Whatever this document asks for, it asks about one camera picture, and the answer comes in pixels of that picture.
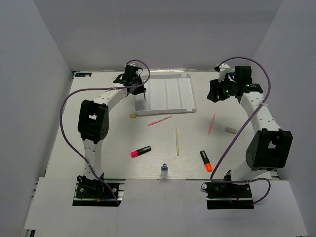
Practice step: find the pink pen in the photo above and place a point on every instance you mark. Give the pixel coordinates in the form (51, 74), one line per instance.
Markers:
(160, 120)

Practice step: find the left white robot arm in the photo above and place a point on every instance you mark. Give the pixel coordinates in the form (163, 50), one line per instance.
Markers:
(93, 124)

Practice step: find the small blue-capped bottle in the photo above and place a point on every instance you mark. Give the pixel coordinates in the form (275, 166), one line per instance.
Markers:
(164, 170)

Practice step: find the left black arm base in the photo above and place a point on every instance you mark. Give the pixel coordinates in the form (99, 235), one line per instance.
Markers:
(93, 193)

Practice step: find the pink highlighter black cap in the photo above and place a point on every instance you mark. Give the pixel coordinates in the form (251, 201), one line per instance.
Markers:
(140, 151)

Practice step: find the orange highlighter black cap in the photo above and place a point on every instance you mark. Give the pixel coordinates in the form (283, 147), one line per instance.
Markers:
(206, 161)

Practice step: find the white eraser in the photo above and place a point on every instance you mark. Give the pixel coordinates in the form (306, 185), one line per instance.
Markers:
(230, 130)

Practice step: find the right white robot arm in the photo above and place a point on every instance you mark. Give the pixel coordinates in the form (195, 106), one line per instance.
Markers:
(270, 146)

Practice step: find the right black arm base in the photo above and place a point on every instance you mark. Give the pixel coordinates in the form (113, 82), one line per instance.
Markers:
(228, 196)

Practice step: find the yellow pen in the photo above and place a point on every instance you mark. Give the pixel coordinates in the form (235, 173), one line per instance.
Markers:
(177, 142)

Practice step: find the orange pen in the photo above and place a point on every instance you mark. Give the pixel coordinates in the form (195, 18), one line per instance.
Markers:
(211, 124)

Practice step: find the white compartment tray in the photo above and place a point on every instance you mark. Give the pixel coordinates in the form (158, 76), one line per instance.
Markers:
(166, 94)

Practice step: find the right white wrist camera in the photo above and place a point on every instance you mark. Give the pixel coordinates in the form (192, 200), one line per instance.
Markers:
(222, 69)

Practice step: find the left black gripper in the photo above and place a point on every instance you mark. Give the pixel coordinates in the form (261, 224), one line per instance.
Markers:
(140, 90)

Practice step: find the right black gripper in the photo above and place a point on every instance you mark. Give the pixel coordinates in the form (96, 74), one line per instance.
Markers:
(215, 90)

